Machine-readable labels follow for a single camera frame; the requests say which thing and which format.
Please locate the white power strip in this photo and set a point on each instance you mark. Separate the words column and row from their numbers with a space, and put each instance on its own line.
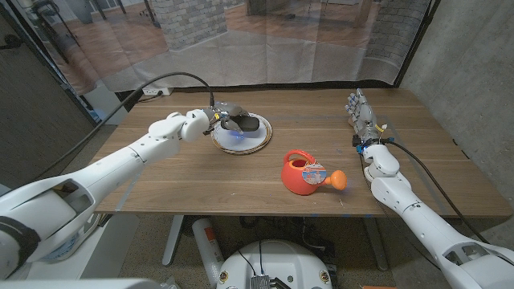
column 154, row 91

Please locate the white robot shoulder cover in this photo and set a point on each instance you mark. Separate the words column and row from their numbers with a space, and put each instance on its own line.
column 80, row 284

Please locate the black wall hook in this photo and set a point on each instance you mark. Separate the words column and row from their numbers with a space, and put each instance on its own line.
column 12, row 41

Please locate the black backdrop stand pole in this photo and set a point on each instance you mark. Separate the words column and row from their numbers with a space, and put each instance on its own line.
column 76, row 95
column 415, row 44

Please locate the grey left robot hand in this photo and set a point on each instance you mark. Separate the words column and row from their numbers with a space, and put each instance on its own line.
column 227, row 111

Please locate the white cylinder orange label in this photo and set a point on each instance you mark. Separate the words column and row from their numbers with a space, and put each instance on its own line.
column 206, row 249

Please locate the white round robot torso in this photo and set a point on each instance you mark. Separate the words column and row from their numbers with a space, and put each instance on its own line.
column 277, row 265

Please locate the dark grey glasses case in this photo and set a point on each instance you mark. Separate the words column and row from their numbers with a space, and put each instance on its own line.
column 251, row 123

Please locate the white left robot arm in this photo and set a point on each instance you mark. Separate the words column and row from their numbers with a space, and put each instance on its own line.
column 112, row 168

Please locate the person in blue jeans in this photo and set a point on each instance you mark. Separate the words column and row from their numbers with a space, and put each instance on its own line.
column 66, row 249

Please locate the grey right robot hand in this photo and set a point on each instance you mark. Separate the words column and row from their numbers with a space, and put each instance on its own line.
column 365, row 120

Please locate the grey table leg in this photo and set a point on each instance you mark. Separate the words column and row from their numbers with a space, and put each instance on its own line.
column 376, row 245
column 172, row 241

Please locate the white paper plate gold rim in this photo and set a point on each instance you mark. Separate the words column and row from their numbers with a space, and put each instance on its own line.
column 249, row 142

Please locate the orange toy watering can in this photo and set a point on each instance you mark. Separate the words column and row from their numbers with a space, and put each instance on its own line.
column 297, row 178

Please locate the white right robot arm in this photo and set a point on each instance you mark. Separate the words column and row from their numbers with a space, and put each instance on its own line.
column 425, row 221

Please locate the white cabinet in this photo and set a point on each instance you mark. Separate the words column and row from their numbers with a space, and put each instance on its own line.
column 106, row 102

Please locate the printed room backdrop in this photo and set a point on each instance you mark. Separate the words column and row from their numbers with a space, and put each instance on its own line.
column 241, row 48

